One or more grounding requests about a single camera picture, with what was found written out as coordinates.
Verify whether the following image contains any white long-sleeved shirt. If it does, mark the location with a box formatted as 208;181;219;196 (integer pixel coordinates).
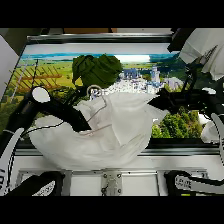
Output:
29;91;170;171

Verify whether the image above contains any pale clothes hanger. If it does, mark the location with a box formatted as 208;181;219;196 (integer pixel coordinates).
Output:
79;84;114;135

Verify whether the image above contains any dark green garment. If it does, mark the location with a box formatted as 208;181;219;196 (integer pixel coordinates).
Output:
71;53;125;90

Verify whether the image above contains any white garment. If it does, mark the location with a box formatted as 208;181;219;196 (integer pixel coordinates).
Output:
179;28;224;82

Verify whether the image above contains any black cable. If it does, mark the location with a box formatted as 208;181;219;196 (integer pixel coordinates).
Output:
20;121;66;138

